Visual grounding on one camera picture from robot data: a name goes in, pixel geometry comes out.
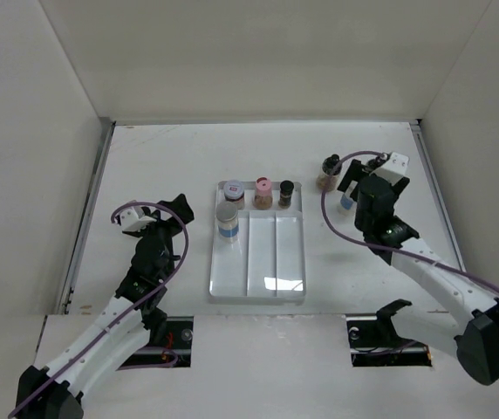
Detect white cap blue label jar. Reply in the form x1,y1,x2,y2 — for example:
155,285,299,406
215,201,239,243

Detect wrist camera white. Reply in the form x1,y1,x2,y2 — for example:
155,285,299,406
118,206,154,233
375,152,409,185

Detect black cap red label bottle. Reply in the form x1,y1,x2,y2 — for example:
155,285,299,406
278,180,294,209

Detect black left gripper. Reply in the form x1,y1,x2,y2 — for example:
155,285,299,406
133,195,193,255

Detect white divided organizer tray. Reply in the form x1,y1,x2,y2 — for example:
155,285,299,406
208,181,306,306

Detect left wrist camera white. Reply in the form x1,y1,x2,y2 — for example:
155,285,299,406
118,206,154,233

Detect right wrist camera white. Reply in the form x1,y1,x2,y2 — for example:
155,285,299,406
375,152,409,185

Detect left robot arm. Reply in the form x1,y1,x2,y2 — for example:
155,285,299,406
9,194,195,418

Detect black stopper jar white contents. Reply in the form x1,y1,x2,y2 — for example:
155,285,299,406
366,153,388,171

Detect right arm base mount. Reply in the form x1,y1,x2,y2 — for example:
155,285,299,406
345,299,432,367

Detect grey lid sauce jar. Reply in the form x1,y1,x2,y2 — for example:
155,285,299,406
222,180,245,210

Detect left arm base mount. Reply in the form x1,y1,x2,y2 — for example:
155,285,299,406
120,317,194,370

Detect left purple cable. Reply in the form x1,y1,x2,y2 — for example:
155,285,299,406
7,201,189,419

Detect black stopper jar brown contents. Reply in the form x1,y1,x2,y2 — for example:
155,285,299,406
316,154,341,192

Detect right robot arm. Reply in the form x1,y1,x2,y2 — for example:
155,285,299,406
338,153,499,386

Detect pink cap spice jar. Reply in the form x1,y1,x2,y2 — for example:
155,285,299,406
253,177,273,210

